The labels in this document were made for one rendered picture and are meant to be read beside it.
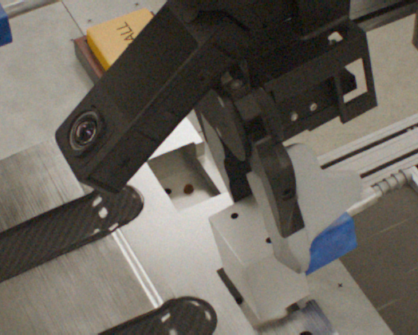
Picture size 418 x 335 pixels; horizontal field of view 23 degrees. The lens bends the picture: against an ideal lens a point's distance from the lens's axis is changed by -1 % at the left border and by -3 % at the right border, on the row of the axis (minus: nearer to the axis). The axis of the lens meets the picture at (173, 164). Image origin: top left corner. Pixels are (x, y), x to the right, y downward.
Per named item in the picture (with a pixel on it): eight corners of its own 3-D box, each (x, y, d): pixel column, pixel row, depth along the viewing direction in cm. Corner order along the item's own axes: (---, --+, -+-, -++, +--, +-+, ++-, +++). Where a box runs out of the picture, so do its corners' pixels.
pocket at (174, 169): (203, 171, 80) (202, 137, 77) (238, 220, 76) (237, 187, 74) (148, 194, 78) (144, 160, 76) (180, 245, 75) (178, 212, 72)
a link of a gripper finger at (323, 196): (391, 254, 61) (354, 124, 56) (305, 304, 60) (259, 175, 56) (365, 231, 64) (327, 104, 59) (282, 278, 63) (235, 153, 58)
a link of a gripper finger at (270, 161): (318, 238, 57) (272, 102, 52) (293, 251, 57) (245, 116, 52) (281, 201, 61) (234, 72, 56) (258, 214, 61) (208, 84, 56)
